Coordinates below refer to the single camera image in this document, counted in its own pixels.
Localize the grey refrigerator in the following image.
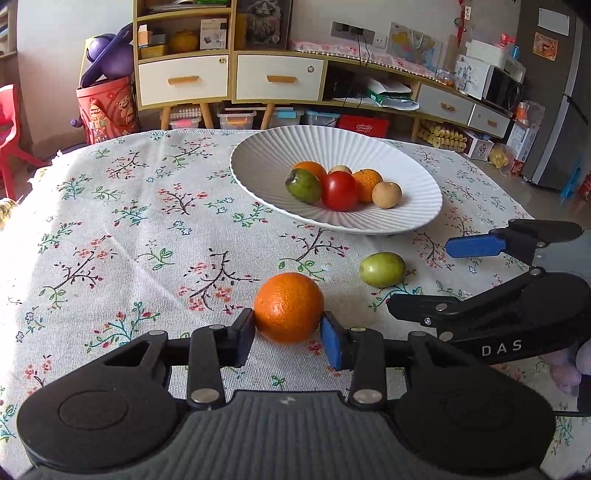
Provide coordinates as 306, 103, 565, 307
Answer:
510, 0, 591, 192

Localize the clear storage bin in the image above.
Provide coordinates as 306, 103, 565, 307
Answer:
168, 106, 204, 131
217, 110, 257, 131
305, 110, 342, 127

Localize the floral tablecloth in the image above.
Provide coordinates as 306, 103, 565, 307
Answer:
0, 127, 591, 476

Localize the red flat box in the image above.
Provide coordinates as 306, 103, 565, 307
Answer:
335, 115, 390, 137

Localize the yellow and white cabinet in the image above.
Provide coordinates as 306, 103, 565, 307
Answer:
131, 0, 329, 131

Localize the green round fruit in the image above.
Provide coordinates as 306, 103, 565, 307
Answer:
359, 252, 407, 289

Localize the wall socket panel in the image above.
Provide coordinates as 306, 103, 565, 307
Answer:
331, 21, 389, 49

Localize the large orange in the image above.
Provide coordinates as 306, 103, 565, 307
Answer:
254, 272, 325, 343

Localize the small patterned box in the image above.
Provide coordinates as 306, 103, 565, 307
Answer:
466, 138, 495, 160

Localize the small mandarin orange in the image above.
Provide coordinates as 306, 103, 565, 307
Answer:
353, 168, 384, 204

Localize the person's right hand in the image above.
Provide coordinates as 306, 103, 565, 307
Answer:
549, 339, 591, 397

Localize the pink lace runner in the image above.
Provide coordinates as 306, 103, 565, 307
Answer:
288, 38, 437, 77

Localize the purple toy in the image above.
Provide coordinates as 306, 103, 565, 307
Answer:
78, 23, 137, 90

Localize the white cabinet drawer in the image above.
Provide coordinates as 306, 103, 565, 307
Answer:
235, 54, 326, 103
137, 55, 230, 108

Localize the microwave oven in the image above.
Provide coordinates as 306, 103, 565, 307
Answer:
455, 55, 525, 112

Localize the clear bin with blue lid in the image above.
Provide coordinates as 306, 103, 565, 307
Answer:
268, 107, 305, 127

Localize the white product box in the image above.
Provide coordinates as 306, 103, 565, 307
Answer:
199, 18, 229, 51

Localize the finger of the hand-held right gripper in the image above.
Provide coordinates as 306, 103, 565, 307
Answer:
445, 219, 583, 266
387, 268, 587, 342

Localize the red tomato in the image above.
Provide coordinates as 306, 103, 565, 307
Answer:
322, 171, 360, 212

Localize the grey sideboard drawer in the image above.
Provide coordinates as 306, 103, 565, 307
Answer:
418, 84, 475, 124
468, 105, 511, 138

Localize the cat picture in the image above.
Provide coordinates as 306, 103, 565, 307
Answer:
245, 0, 293, 47

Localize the red plastic chair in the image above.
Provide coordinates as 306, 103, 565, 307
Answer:
0, 84, 47, 199

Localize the green fruit with red blush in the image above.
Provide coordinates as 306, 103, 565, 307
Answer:
285, 168, 322, 205

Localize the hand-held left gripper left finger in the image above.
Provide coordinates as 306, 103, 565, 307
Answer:
105, 308, 257, 411

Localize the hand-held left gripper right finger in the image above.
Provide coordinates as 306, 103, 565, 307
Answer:
320, 311, 467, 411

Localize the yellow pot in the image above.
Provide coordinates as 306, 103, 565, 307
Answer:
168, 30, 200, 54

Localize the red printed bucket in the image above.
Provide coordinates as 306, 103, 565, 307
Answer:
76, 76, 141, 144

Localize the white ribbed plate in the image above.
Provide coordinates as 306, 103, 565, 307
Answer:
230, 126, 444, 236

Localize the yellow toy stack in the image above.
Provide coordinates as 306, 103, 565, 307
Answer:
418, 122, 469, 151

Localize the orange tomato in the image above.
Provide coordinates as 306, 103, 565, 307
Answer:
293, 161, 328, 183

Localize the stack of papers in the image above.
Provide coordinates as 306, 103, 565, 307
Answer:
362, 76, 420, 112

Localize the yellow bag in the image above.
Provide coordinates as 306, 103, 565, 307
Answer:
488, 144, 511, 169

